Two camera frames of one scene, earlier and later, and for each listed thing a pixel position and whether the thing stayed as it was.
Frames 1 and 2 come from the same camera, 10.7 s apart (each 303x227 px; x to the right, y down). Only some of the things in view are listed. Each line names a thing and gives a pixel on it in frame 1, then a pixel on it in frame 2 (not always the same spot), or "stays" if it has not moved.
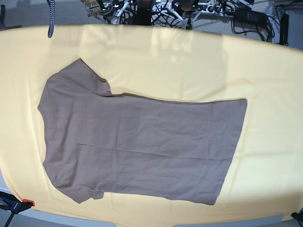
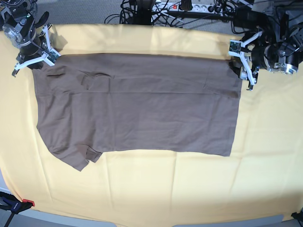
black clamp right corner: [298, 216] stays
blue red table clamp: [14, 205] stays
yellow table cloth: [264, 180] stays
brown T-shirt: [96, 142] -> [90, 104]
